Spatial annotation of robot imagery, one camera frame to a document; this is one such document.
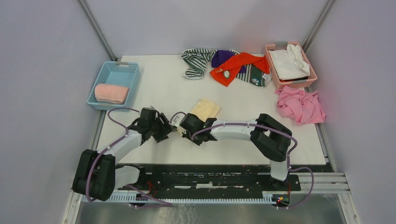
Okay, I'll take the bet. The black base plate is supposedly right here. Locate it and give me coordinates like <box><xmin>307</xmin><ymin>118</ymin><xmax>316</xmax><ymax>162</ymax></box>
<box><xmin>117</xmin><ymin>164</ymin><xmax>335</xmax><ymax>200</ymax></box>

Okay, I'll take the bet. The white cloth in basket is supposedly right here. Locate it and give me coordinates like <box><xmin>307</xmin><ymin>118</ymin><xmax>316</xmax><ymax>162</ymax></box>
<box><xmin>269</xmin><ymin>44</ymin><xmax>311</xmax><ymax>81</ymax></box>

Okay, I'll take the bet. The green white striped towel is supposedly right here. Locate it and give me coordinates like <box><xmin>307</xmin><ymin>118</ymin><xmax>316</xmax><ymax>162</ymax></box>
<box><xmin>180</xmin><ymin>48</ymin><xmax>217</xmax><ymax>80</ymax></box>

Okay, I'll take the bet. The yellow towel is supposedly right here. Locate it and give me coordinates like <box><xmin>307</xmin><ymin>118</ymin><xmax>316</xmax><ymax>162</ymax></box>
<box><xmin>188</xmin><ymin>98</ymin><xmax>221</xmax><ymax>121</ymax></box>

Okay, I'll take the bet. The light pink towel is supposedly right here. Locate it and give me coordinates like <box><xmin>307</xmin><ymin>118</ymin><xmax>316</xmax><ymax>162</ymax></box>
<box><xmin>94</xmin><ymin>84</ymin><xmax>129</xmax><ymax>104</ymax></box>

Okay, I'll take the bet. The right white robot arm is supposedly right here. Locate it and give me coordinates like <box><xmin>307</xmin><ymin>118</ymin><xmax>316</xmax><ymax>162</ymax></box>
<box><xmin>176</xmin><ymin>113</ymin><xmax>297</xmax><ymax>190</ymax></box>

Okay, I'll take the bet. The orange towel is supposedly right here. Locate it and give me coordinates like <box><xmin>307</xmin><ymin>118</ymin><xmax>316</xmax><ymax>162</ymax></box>
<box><xmin>210</xmin><ymin>53</ymin><xmax>270</xmax><ymax>87</ymax></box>

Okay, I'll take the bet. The dark green striped towel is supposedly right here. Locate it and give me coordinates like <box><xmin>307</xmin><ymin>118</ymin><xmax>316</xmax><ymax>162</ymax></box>
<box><xmin>236</xmin><ymin>64</ymin><xmax>272</xmax><ymax>87</ymax></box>

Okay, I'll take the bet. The blue plastic basket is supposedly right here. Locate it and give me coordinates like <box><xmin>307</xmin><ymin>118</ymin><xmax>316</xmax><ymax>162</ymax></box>
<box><xmin>86</xmin><ymin>61</ymin><xmax>141</xmax><ymax>111</ymax></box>

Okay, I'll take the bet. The purple towel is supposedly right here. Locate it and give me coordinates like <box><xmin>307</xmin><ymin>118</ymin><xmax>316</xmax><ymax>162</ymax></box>
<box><xmin>211</xmin><ymin>49</ymin><xmax>240</xmax><ymax>68</ymax></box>

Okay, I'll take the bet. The white cable duct rail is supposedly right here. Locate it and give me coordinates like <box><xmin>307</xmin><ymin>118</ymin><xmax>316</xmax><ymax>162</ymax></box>
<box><xmin>81</xmin><ymin>193</ymin><xmax>277</xmax><ymax>205</ymax></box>

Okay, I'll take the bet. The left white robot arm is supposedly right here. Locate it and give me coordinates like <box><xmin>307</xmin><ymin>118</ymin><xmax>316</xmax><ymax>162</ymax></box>
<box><xmin>72</xmin><ymin>107</ymin><xmax>177</xmax><ymax>202</ymax></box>

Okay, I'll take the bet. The bright pink cloth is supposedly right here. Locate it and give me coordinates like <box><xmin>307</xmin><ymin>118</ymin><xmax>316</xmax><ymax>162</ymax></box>
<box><xmin>275</xmin><ymin>86</ymin><xmax>326</xmax><ymax>125</ymax></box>

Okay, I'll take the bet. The pink plastic basket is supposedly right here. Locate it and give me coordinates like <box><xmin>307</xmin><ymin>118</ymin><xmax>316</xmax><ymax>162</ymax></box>
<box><xmin>265</xmin><ymin>42</ymin><xmax>318</xmax><ymax>89</ymax></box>

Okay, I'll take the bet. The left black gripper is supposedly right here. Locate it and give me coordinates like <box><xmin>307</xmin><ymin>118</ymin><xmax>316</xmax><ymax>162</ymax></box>
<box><xmin>149</xmin><ymin>113</ymin><xmax>177</xmax><ymax>143</ymax></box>

